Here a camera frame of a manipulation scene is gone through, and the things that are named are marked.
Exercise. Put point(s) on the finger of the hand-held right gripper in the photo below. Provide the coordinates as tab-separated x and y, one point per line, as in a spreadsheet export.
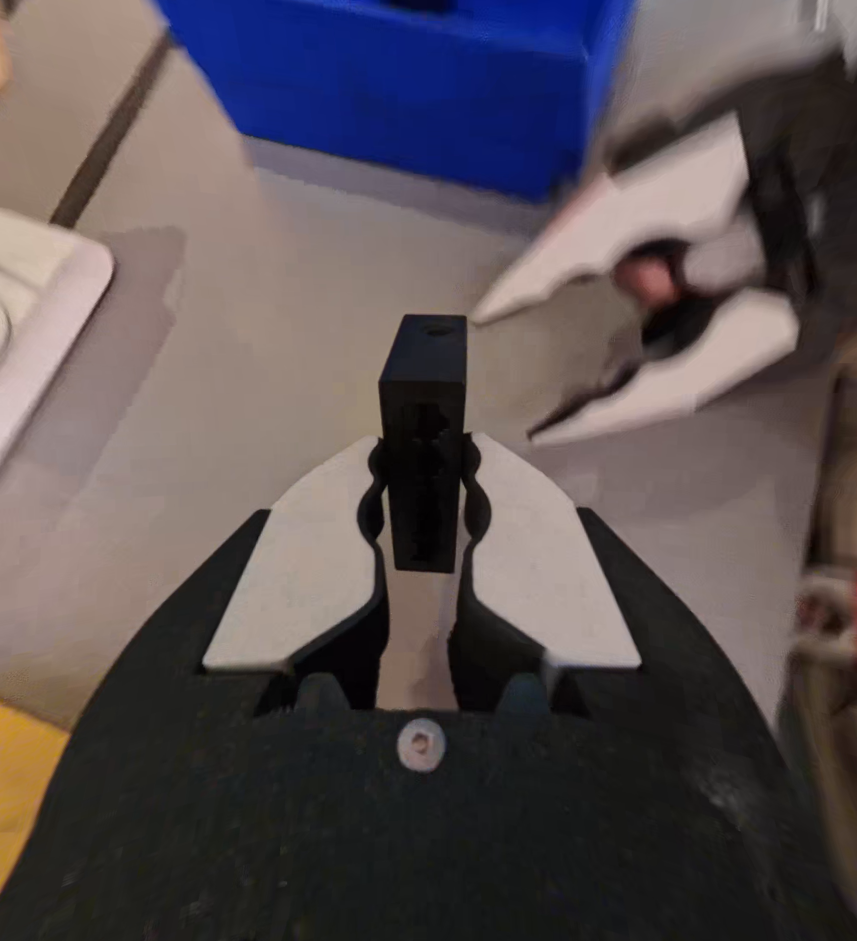
715	360
649	206

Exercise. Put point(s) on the white tray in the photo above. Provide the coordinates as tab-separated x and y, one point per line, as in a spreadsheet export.
53	294

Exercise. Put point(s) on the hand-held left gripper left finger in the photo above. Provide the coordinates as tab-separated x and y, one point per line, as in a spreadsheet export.
310	559

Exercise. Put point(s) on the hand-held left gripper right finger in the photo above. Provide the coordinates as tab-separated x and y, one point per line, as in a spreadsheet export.
538	566

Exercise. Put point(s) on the yellow plastic bin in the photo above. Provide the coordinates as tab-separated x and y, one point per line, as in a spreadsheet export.
2	779

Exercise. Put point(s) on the black ethernet switch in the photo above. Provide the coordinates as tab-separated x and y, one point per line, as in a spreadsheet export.
428	382

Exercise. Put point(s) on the person's right hand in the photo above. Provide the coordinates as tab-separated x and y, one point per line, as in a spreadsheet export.
649	281

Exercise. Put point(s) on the blue plastic bin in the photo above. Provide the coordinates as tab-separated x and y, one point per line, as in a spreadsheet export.
413	81

